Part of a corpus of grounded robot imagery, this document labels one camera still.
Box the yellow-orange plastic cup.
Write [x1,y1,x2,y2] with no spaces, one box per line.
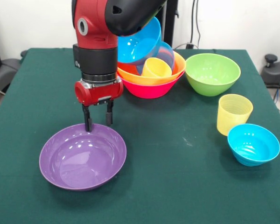
[141,57,173,79]

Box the small cyan plastic bowl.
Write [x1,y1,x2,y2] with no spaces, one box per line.
[227,123,280,167]

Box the green plastic bowl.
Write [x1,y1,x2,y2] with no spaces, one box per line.
[185,53,241,97]

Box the black swivel chair base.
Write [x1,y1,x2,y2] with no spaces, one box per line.
[261,54,280,105]

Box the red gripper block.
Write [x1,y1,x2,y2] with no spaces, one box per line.
[74,78,124,133]

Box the black hanging cable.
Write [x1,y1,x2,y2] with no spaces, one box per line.
[174,0,202,49]

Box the large blue plastic bowl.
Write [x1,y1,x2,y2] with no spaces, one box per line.
[117,16,162,64]

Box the black office chair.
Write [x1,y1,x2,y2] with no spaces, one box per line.
[0,50,28,95]

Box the large pink plastic bowl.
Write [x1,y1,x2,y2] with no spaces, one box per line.
[121,70,186,99]

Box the translucent yellow plastic cup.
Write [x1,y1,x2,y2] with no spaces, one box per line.
[217,93,254,137]

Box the dark green tablecloth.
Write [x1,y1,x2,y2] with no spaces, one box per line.
[0,48,280,224]

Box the translucent blue ribbed bowl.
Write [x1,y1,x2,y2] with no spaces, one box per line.
[135,41,175,76]

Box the large orange plastic bowl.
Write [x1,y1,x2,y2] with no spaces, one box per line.
[117,50,187,86]

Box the purple plastic bowl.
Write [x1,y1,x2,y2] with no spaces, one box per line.
[39,123,127,192]

